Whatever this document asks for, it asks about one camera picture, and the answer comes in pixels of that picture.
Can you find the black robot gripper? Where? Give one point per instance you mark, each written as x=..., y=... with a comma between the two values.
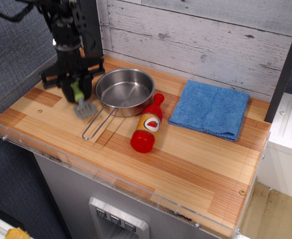
x=73, y=66

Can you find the green handled grey spatula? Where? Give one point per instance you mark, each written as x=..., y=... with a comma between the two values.
x=82, y=109

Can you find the stainless steel pan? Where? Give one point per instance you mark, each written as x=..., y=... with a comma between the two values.
x=124, y=93

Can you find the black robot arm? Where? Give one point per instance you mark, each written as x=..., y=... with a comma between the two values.
x=75, y=29

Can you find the red toy ketchup bottle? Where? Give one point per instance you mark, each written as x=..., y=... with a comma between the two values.
x=143, y=138

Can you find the blue folded cloth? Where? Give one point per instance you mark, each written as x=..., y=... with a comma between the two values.
x=210, y=109

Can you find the grey toy fridge cabinet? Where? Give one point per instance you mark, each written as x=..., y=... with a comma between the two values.
x=72, y=188

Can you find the clear acrylic table guard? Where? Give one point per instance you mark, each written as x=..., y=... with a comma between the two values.
x=189, y=185

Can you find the silver dispenser button panel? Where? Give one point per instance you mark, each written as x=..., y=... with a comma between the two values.
x=113, y=223

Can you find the yellow object bottom left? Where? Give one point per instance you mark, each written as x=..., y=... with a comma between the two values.
x=17, y=233

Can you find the white toy sink unit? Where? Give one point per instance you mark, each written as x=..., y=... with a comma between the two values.
x=275, y=170

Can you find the black left frame post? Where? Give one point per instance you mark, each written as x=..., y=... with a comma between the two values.
x=91, y=36

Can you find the black frame post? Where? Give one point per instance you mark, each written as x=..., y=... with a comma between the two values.
x=91, y=36
x=280, y=87

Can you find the black right frame post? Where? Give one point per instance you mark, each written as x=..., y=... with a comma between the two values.
x=280, y=87

